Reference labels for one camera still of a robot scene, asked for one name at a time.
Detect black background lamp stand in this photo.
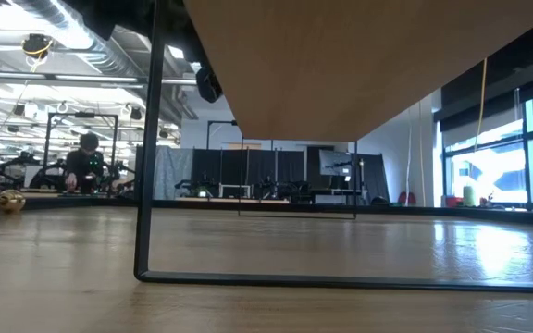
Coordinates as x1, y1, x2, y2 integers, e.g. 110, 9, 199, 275
205, 118, 241, 152

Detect black curtain partition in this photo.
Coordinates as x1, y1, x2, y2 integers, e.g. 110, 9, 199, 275
191, 147, 305, 199

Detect grey hanging cloth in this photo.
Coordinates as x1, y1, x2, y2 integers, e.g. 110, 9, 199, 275
153, 145, 194, 201

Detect green cylinder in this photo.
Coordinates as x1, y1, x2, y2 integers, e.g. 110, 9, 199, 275
462, 184, 478, 208

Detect black aluminium table frame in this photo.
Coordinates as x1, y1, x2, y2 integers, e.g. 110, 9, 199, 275
0, 196, 533, 228

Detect wooden riser shelf black legs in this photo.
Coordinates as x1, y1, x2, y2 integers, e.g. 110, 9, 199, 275
133, 0, 533, 295

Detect ceiling cable reel yellow cord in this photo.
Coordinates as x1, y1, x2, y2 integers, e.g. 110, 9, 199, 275
19, 32, 56, 63

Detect black background monitor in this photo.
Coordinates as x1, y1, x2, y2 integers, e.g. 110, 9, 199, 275
317, 148, 354, 179

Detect silver ceiling duct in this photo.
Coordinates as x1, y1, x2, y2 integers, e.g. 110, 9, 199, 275
10, 0, 153, 80

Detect person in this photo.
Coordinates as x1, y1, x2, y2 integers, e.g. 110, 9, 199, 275
64, 132, 107, 195

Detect yellow hanging strap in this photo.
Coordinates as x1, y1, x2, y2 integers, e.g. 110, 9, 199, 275
476, 57, 490, 142

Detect tall gold candlestick holder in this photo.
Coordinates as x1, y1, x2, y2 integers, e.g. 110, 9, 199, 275
0, 188, 28, 216

